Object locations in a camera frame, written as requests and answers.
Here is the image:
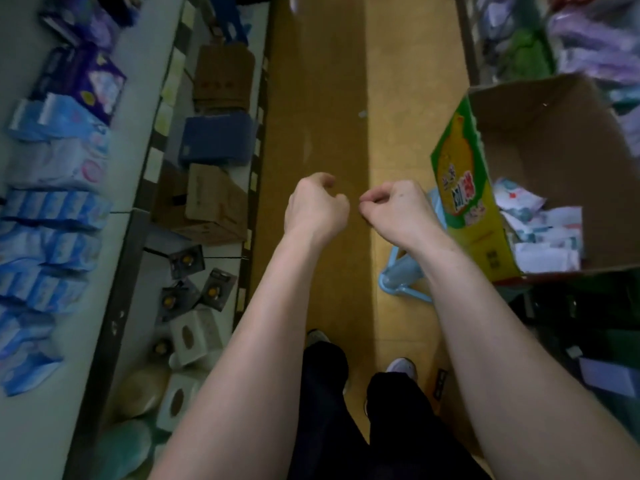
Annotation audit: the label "person's left hand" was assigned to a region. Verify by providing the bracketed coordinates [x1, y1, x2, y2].
[283, 173, 351, 251]

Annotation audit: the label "person's right hand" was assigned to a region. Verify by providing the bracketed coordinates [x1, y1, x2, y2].
[358, 179, 446, 254]

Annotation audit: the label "pile of packets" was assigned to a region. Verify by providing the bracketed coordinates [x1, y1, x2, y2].
[492, 177, 583, 274]

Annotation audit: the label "brown cardboard box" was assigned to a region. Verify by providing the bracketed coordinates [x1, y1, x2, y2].
[430, 73, 640, 286]

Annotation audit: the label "metal store shelving unit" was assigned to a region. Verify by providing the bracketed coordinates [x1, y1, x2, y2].
[0, 0, 271, 480]

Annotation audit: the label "person's left forearm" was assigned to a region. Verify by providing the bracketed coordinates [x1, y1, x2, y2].
[150, 235, 346, 480]

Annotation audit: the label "person's right forearm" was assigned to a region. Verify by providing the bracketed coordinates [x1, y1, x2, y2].
[410, 235, 640, 480]

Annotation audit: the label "beige tissue box holder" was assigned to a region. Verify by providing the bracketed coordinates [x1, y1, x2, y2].
[168, 309, 223, 368]
[155, 373, 201, 432]

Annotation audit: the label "person's black trousers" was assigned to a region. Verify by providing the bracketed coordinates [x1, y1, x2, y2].
[288, 339, 491, 480]

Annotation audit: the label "blue plastic stool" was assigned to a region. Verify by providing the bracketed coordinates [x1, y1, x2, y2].
[378, 189, 446, 304]

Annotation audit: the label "brown carton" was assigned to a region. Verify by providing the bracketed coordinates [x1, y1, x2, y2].
[192, 43, 257, 114]
[155, 163, 249, 246]

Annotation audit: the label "blue carton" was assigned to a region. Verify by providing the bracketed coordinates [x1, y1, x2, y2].
[178, 113, 259, 168]

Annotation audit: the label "beige round container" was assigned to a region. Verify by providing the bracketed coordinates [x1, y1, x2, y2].
[118, 365, 167, 418]

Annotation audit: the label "clear wrapped purple items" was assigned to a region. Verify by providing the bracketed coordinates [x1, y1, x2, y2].
[545, 5, 640, 86]

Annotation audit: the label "dark blue packaged goods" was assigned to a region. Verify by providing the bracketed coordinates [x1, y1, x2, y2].
[30, 0, 146, 126]

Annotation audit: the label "green round container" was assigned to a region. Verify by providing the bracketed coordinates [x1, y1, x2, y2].
[98, 419, 153, 480]

